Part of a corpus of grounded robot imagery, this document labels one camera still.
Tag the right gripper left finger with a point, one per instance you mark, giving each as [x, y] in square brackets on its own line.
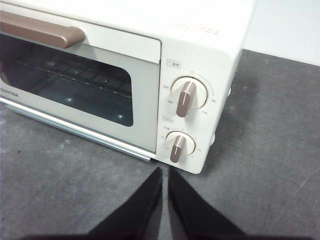
[140, 212]

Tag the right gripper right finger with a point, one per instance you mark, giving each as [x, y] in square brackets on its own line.
[192, 215]

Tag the glass-window oven door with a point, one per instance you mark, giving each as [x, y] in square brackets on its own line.
[145, 100]

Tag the taupe oven knob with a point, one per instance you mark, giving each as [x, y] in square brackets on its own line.
[186, 98]
[178, 147]

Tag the silver oven crumb tray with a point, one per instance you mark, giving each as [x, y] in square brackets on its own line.
[100, 140]

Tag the white Toshiba toaster oven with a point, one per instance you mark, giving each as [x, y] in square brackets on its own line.
[220, 75]

